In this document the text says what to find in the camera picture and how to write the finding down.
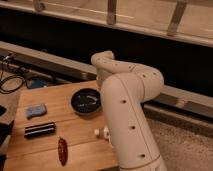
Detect black ceramic bowl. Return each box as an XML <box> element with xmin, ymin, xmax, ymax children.
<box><xmin>70</xmin><ymin>88</ymin><xmax>101</xmax><ymax>115</ymax></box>

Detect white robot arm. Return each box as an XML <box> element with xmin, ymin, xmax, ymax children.
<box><xmin>91</xmin><ymin>51</ymin><xmax>167</xmax><ymax>171</ymax></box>

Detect blue box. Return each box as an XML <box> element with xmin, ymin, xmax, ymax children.
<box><xmin>28</xmin><ymin>78</ymin><xmax>48</xmax><ymax>89</ymax></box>

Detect blue sponge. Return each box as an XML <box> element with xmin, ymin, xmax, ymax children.
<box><xmin>25</xmin><ymin>104</ymin><xmax>47</xmax><ymax>119</ymax></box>

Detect black rectangular case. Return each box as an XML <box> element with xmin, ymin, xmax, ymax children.
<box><xmin>24</xmin><ymin>122</ymin><xmax>56</xmax><ymax>139</ymax></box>

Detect black object at left edge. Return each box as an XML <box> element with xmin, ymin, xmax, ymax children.
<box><xmin>0</xmin><ymin>104</ymin><xmax>15</xmax><ymax>148</ymax></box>

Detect black cable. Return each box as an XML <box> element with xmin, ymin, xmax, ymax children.
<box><xmin>0</xmin><ymin>53</ymin><xmax>29</xmax><ymax>95</ymax></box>

